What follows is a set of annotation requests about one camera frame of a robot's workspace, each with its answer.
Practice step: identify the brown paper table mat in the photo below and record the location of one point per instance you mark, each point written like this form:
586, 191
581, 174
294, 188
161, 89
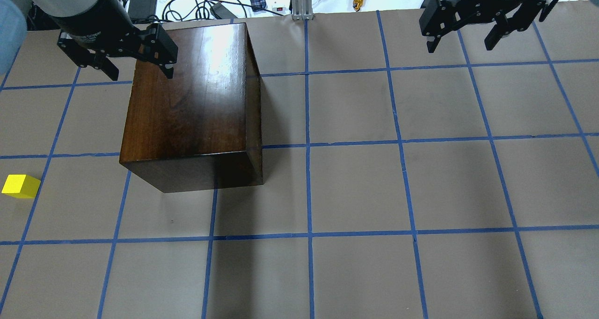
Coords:
461, 184

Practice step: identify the dark wooden drawer cabinet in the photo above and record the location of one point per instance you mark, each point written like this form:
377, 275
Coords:
201, 129

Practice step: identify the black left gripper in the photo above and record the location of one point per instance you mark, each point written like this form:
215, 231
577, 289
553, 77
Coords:
85, 20

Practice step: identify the black power brick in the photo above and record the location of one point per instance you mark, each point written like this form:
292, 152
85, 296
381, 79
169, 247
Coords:
219, 11

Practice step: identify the yellow block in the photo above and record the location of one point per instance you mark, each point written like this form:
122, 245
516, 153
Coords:
21, 186

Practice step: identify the black power adapter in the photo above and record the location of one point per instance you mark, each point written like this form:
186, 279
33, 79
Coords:
141, 10

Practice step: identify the aluminium frame post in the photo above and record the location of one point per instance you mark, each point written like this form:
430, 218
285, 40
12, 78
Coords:
301, 10

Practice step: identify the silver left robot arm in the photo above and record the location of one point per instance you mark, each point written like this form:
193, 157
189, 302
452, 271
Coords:
13, 29

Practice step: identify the small blue black device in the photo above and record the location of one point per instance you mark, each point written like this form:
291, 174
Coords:
258, 5

